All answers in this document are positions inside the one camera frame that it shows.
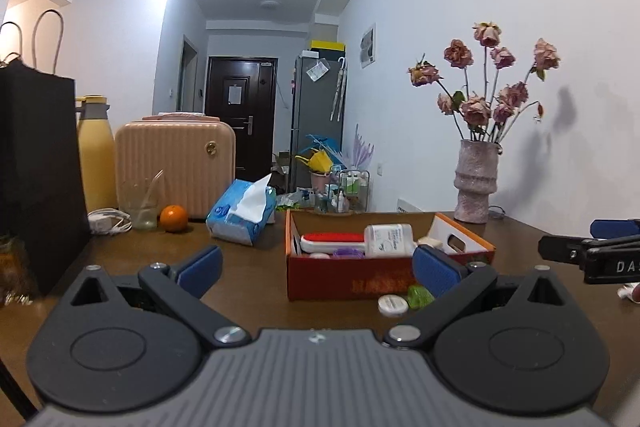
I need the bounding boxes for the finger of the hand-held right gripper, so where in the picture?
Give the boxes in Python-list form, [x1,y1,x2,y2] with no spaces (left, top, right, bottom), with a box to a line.
[590,218,640,239]
[538,234,640,265]

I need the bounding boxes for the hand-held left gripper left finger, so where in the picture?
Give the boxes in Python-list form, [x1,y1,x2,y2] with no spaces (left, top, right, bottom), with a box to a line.
[70,245,252,349]

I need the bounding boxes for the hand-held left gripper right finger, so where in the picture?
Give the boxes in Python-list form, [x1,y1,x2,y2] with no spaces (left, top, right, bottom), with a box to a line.
[384,245,566,350]

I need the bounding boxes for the translucent plastic bottle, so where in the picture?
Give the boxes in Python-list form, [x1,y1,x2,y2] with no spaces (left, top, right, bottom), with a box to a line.
[363,224,419,259]

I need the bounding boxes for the red cardboard box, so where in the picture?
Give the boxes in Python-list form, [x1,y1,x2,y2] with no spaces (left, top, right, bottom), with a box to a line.
[285,208,497,303]

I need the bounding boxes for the green small object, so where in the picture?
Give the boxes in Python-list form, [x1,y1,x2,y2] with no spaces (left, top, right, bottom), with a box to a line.
[406,284,435,309]

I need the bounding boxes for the orange fruit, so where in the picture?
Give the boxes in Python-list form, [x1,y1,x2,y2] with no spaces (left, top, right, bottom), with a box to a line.
[159,204,189,233]

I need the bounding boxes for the blue tissue pack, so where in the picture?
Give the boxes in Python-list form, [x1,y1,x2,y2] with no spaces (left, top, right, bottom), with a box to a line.
[206,173,277,247]

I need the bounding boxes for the clear glass cup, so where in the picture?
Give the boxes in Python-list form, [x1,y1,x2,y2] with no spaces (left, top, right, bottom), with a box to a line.
[119,170,164,232]

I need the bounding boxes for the pink textured vase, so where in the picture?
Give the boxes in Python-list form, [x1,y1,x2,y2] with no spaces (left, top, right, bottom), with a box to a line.
[454,139,502,224]

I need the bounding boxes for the pink ribbed suitcase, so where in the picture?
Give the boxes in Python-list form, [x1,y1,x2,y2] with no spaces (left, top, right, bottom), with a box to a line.
[115,112,237,222]

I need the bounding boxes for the red and white lint brush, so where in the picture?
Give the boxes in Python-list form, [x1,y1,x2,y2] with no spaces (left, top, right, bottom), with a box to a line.
[300,233,368,256]

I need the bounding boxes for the purple feather decoration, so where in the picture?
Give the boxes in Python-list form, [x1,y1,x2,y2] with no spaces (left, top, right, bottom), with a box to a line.
[350,124,376,172]

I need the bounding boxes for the dark brown door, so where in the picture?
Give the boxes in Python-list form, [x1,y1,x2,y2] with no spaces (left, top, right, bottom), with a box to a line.
[204,56,278,182]

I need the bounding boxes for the yellow thermos bottle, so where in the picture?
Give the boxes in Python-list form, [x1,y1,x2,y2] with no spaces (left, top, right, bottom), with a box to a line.
[76,95,118,214]

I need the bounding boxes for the yellow watering can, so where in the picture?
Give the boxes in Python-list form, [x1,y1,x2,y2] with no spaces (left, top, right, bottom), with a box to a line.
[297,149,334,173]

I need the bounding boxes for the dried pink roses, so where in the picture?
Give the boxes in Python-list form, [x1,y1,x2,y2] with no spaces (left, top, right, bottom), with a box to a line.
[407,22,562,144]

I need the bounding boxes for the blue folding rack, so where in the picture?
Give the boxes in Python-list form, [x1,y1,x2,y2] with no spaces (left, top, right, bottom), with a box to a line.
[305,133,346,158]

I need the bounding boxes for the clear plastic bag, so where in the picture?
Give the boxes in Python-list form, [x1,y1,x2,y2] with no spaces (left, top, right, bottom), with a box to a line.
[0,234,39,306]

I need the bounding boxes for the black paper bag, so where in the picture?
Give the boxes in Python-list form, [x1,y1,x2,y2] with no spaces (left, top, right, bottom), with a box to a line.
[0,9,92,298]

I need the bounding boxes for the grey refrigerator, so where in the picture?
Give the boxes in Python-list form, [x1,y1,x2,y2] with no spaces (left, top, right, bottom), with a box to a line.
[290,52,347,188]

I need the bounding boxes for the folded umbrella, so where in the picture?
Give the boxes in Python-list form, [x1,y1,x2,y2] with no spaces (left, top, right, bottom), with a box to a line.
[330,57,349,122]

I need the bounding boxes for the white charger with cable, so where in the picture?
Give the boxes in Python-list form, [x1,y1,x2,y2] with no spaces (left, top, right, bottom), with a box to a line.
[88,208,133,237]

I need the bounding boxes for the wire rack with bottles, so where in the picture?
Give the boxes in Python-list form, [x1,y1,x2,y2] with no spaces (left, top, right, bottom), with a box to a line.
[339,169,371,212]

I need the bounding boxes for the wall poster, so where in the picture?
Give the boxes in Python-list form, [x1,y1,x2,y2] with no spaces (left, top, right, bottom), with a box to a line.
[360,24,377,68]

